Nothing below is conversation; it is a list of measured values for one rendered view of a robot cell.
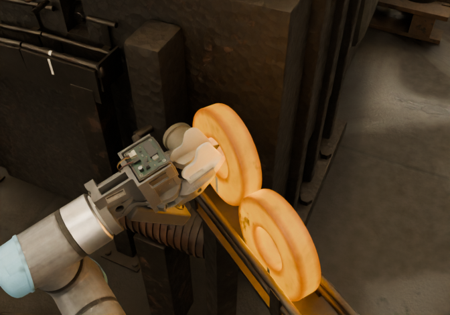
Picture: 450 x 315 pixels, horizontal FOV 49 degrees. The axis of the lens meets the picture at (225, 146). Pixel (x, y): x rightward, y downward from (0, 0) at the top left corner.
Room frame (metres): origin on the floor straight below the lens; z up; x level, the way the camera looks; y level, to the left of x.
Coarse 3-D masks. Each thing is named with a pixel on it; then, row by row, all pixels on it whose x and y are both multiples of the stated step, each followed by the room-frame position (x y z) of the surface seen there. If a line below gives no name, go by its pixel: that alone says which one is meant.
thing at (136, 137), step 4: (148, 124) 0.75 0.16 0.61; (140, 128) 0.74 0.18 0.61; (144, 128) 0.74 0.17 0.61; (148, 128) 0.74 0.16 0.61; (152, 128) 0.74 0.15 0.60; (136, 132) 0.73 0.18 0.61; (140, 132) 0.73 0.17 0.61; (144, 132) 0.73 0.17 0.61; (148, 132) 0.73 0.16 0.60; (152, 132) 0.74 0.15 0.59; (136, 136) 0.72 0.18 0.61; (140, 136) 0.72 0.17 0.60; (144, 136) 0.73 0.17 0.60; (136, 140) 0.71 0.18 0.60; (164, 224) 0.55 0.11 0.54
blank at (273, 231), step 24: (264, 192) 0.42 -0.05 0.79; (240, 216) 0.43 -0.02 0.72; (264, 216) 0.39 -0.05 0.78; (288, 216) 0.37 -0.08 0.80; (264, 240) 0.40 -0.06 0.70; (288, 240) 0.34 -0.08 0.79; (264, 264) 0.38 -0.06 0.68; (288, 264) 0.34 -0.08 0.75; (312, 264) 0.33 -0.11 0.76; (288, 288) 0.33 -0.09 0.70; (312, 288) 0.32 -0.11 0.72
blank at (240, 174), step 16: (208, 112) 0.53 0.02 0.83; (224, 112) 0.53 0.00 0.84; (208, 128) 0.53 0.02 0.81; (224, 128) 0.50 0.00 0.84; (240, 128) 0.50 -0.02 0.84; (224, 144) 0.49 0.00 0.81; (240, 144) 0.48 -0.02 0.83; (224, 160) 0.53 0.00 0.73; (240, 160) 0.46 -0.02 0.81; (256, 160) 0.47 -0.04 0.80; (224, 176) 0.50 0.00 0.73; (240, 176) 0.45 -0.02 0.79; (256, 176) 0.46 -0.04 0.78; (224, 192) 0.48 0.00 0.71; (240, 192) 0.45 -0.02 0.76
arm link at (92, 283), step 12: (84, 264) 0.38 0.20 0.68; (96, 264) 0.41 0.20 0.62; (84, 276) 0.37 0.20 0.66; (96, 276) 0.37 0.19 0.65; (60, 288) 0.34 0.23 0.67; (72, 288) 0.35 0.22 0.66; (84, 288) 0.35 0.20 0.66; (96, 288) 0.35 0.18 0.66; (108, 288) 0.36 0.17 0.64; (60, 300) 0.34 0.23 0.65; (72, 300) 0.33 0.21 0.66; (84, 300) 0.33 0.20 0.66; (72, 312) 0.32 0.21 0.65
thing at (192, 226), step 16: (192, 208) 0.59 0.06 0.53; (128, 224) 0.60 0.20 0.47; (144, 224) 0.58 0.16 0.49; (160, 224) 0.57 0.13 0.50; (192, 224) 0.56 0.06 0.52; (144, 240) 0.60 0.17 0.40; (160, 240) 0.57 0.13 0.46; (176, 240) 0.55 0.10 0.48; (192, 240) 0.54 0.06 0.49; (144, 256) 0.60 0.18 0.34; (160, 256) 0.58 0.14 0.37; (176, 256) 0.62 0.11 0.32; (144, 272) 0.61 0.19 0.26; (160, 272) 0.59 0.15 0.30; (176, 272) 0.61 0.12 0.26; (160, 288) 0.59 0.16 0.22; (176, 288) 0.60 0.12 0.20; (192, 288) 0.67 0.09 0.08; (160, 304) 0.59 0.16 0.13; (176, 304) 0.59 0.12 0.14
